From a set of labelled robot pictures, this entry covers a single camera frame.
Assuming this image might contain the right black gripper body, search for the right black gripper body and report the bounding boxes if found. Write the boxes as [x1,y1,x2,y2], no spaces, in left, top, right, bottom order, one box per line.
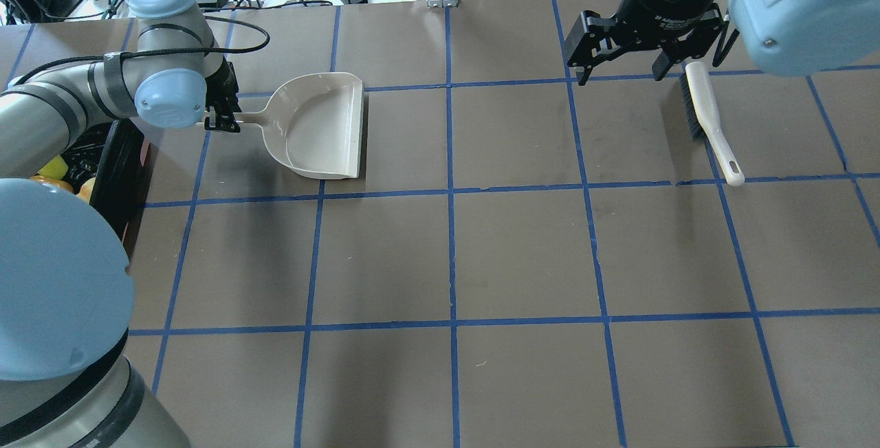
[565,3,726,68]

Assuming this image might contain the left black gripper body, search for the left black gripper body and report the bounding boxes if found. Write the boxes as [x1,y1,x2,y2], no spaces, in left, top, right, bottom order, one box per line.
[205,60,240,119]

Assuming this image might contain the beige hand brush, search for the beige hand brush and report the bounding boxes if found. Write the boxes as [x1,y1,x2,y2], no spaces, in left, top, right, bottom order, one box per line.
[679,62,745,187]

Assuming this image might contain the beige plastic dustpan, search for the beige plastic dustpan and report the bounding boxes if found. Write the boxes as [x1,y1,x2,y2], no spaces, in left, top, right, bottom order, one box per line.
[235,71,365,181]

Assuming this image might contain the yellow green sponge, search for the yellow green sponge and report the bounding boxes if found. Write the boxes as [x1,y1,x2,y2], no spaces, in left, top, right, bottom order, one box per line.
[37,155,69,181]

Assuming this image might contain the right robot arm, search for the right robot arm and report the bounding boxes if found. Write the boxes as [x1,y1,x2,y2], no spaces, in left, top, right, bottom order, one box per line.
[562,0,878,85]

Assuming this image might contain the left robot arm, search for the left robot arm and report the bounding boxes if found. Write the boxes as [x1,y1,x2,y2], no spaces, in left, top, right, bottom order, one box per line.
[2,0,237,447]

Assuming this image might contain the black lined trash bin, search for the black lined trash bin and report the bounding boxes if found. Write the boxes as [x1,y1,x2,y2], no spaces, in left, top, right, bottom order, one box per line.
[60,120,145,240]

